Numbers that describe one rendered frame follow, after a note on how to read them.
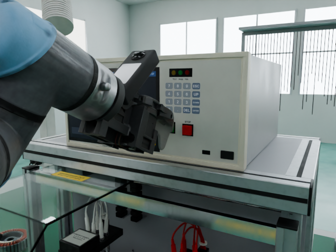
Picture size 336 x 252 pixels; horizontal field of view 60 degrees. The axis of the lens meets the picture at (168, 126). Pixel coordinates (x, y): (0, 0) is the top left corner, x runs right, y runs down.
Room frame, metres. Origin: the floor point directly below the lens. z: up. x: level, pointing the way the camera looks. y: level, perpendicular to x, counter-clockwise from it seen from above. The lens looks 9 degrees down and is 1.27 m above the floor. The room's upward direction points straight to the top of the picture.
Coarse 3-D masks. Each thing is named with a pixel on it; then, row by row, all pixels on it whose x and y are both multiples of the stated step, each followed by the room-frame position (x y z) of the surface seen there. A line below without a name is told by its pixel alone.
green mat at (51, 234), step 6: (72, 216) 1.06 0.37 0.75; (54, 222) 1.02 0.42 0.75; (72, 222) 1.02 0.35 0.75; (48, 228) 0.97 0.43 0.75; (54, 228) 0.97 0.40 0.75; (48, 234) 0.93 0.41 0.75; (54, 234) 0.93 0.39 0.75; (48, 240) 0.89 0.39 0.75; (54, 240) 0.89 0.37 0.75; (48, 246) 0.86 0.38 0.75; (54, 246) 0.86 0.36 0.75
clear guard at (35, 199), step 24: (48, 168) 0.67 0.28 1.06; (72, 168) 0.67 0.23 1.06; (0, 192) 0.52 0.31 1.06; (24, 192) 0.52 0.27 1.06; (48, 192) 0.52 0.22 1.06; (72, 192) 0.52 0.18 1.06; (96, 192) 0.52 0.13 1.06; (0, 216) 0.44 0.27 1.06; (24, 216) 0.42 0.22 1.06; (48, 216) 0.42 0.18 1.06; (0, 240) 0.41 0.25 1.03; (24, 240) 0.39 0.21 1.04
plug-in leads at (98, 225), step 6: (96, 204) 0.69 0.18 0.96; (102, 204) 0.69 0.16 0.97; (96, 210) 0.69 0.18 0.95; (102, 210) 0.70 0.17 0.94; (96, 216) 0.69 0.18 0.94; (102, 216) 0.71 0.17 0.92; (96, 222) 0.68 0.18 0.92; (102, 222) 0.65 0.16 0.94; (108, 222) 0.71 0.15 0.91; (96, 228) 0.68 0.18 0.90; (102, 228) 0.65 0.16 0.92; (102, 234) 0.65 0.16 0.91
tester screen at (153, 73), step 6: (150, 78) 0.58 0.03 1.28; (144, 84) 0.59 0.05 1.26; (150, 84) 0.58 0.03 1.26; (138, 90) 0.60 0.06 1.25; (144, 90) 0.59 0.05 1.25; (150, 90) 0.58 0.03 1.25; (150, 96) 0.58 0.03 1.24; (72, 120) 0.69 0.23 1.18; (78, 120) 0.68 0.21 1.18; (72, 126) 0.69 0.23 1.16; (78, 126) 0.68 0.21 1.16; (90, 138) 0.66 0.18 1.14
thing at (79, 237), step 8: (72, 232) 0.63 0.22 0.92; (80, 232) 0.63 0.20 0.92; (88, 232) 0.63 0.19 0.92; (96, 232) 0.68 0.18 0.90; (112, 232) 0.68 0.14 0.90; (120, 232) 0.69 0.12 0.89; (64, 240) 0.60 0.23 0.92; (72, 240) 0.60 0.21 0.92; (80, 240) 0.60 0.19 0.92; (88, 240) 0.60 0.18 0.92; (96, 240) 0.62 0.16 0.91; (104, 240) 0.64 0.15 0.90; (112, 240) 0.66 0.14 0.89; (64, 248) 0.59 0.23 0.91; (72, 248) 0.58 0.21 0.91; (80, 248) 0.57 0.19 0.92; (88, 248) 0.59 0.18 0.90; (96, 248) 0.61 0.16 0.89
